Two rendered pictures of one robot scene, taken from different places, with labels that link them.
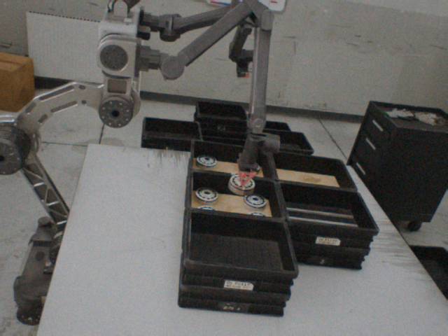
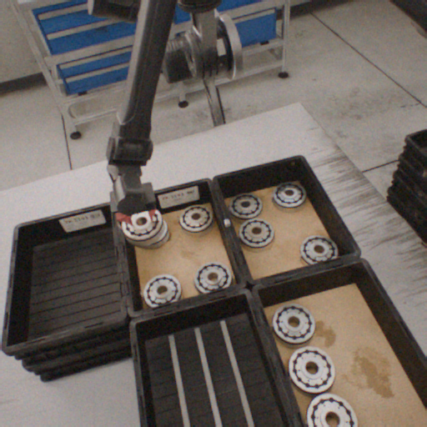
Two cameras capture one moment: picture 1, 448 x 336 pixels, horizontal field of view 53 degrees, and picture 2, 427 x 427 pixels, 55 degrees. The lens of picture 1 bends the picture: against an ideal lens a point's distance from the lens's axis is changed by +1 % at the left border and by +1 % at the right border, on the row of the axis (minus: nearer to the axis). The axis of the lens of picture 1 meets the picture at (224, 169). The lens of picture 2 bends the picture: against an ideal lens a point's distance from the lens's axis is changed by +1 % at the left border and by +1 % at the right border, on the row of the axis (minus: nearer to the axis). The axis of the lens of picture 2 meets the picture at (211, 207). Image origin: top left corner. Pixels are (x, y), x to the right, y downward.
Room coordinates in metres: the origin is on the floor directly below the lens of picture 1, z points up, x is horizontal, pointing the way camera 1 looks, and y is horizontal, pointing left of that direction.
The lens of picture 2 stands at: (1.70, -0.74, 1.81)
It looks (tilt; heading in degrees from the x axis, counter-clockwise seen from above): 49 degrees down; 91
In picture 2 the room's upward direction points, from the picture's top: 9 degrees counter-clockwise
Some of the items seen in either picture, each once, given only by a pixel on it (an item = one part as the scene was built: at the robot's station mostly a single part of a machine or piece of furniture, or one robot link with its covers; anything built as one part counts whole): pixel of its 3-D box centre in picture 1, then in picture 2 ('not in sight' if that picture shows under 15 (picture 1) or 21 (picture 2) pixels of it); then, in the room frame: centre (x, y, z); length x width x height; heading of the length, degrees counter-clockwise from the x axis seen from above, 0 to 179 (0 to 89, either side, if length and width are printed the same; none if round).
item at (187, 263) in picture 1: (239, 241); (67, 268); (1.28, -0.11, 0.92); 0.40 x 0.30 x 0.02; 98
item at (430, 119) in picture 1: (430, 117); not in sight; (3.17, -1.41, 0.88); 0.29 x 0.22 x 0.03; 103
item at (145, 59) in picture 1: (147, 59); not in sight; (1.52, 0.34, 1.45); 0.09 x 0.08 x 0.12; 13
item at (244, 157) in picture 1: (248, 156); (129, 191); (1.51, -0.08, 1.15); 0.10 x 0.07 x 0.07; 8
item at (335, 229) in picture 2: (229, 169); (278, 225); (1.87, -0.03, 0.87); 0.40 x 0.30 x 0.11; 98
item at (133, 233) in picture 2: (242, 182); (142, 223); (1.51, -0.08, 1.03); 0.10 x 0.10 x 0.01
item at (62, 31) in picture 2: not in sight; (108, 42); (1.18, 1.80, 0.60); 0.72 x 0.03 x 0.56; 13
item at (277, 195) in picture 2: (206, 160); (289, 193); (1.93, 0.10, 0.86); 0.10 x 0.10 x 0.01
